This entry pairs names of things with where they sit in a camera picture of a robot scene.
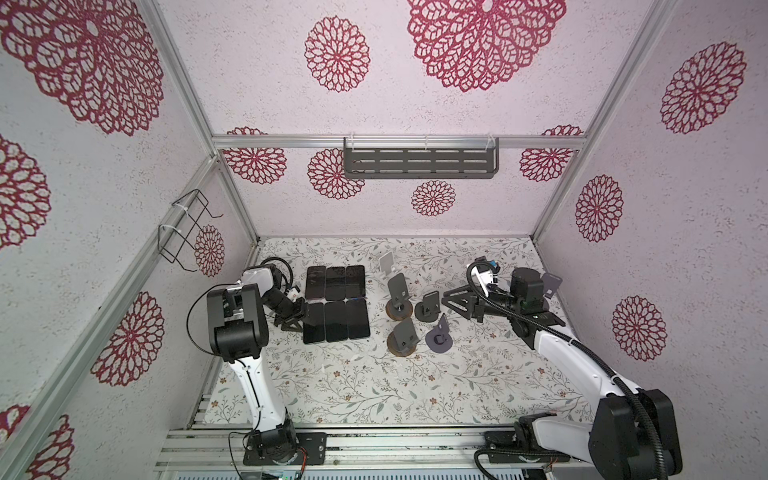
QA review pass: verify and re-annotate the grey stand middle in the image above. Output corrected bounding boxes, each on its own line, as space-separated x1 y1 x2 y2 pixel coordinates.
414 291 441 323

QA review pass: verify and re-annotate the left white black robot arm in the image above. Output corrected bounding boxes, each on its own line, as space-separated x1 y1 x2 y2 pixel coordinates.
185 256 309 466

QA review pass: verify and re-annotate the black wire wall rack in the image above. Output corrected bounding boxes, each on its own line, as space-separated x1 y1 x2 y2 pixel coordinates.
156 188 223 273

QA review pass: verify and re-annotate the wooden round stand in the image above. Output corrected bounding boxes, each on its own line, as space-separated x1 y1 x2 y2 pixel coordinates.
385 273 413 321
387 319 420 357

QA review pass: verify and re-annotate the grey slotted wall shelf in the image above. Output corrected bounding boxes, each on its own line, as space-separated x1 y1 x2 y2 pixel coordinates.
342 138 499 180

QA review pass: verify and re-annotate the white stand rear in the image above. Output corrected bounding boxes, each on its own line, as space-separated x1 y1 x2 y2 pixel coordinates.
379 251 394 275

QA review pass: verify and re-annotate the purple case phone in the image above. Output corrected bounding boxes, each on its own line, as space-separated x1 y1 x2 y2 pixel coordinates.
305 266 326 300

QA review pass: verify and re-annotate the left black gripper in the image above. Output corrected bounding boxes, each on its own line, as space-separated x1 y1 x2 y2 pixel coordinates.
262 289 315 332

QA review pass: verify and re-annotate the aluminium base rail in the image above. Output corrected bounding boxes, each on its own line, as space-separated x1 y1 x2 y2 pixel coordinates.
153 425 661 473

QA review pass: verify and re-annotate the tall black phone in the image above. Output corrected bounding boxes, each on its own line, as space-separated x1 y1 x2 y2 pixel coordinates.
324 301 348 343

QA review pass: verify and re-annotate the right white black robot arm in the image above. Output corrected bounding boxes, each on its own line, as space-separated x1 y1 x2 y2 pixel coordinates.
442 257 683 479

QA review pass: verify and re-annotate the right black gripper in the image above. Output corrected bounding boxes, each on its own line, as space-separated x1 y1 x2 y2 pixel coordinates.
442 285 521 327

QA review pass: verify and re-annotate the grey round stand right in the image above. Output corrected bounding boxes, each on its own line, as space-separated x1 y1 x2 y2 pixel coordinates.
541 272 563 299

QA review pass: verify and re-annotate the blue case phone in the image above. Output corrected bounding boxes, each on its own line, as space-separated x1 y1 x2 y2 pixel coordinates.
345 265 366 299

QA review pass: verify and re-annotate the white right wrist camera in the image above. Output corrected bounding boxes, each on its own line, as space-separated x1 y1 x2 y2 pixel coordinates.
470 262 498 297

